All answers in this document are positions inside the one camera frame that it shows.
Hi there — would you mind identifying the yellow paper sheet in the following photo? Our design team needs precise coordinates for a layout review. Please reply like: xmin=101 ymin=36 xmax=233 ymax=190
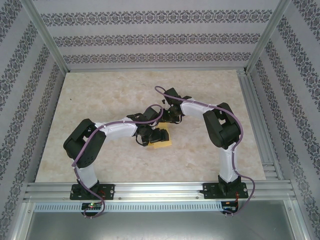
xmin=147 ymin=121 xmax=173 ymax=150

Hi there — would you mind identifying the grey metal sheet shelf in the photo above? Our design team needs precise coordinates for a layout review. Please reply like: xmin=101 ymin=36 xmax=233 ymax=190
xmin=24 ymin=211 xmax=306 ymax=240

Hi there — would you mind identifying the long aluminium mounting rail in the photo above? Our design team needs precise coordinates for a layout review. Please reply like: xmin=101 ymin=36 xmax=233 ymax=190
xmin=23 ymin=181 xmax=297 ymax=202

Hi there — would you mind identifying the slotted grey cable duct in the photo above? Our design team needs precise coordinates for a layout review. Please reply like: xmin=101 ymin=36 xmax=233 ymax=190
xmin=33 ymin=201 xmax=240 ymax=213

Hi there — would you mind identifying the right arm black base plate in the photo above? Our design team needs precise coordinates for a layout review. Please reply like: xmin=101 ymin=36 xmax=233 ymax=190
xmin=202 ymin=182 xmax=248 ymax=200

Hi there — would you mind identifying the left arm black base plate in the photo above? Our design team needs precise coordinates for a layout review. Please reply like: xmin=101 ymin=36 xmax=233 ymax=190
xmin=70 ymin=183 xmax=116 ymax=201

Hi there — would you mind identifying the aluminium side rail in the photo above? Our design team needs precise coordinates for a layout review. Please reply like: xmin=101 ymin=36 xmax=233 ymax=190
xmin=237 ymin=69 xmax=285 ymax=181

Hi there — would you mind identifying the aluminium frame post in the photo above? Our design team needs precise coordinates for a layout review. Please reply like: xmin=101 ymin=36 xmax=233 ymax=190
xmin=244 ymin=0 xmax=293 ymax=74
xmin=21 ymin=0 xmax=69 ymax=74

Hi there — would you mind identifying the aluminium frame bar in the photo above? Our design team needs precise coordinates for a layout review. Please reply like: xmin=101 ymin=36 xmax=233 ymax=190
xmin=9 ymin=199 xmax=36 ymax=240
xmin=284 ymin=199 xmax=314 ymax=240

